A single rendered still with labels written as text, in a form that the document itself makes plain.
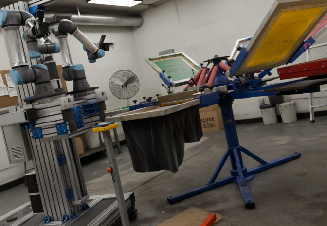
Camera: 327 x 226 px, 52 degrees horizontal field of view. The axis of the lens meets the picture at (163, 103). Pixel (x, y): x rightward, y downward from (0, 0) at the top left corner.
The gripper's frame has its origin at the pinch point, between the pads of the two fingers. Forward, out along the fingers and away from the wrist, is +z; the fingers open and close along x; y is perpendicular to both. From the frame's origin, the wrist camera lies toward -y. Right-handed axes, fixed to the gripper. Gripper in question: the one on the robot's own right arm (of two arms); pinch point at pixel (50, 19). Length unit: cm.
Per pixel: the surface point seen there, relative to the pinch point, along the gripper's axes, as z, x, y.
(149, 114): 11, -61, 63
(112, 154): -12, -43, 88
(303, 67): 92, -129, 43
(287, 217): 61, -143, 149
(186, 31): -302, -472, -118
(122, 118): -15, -57, 63
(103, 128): -7, -35, 69
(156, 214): -50, -112, 154
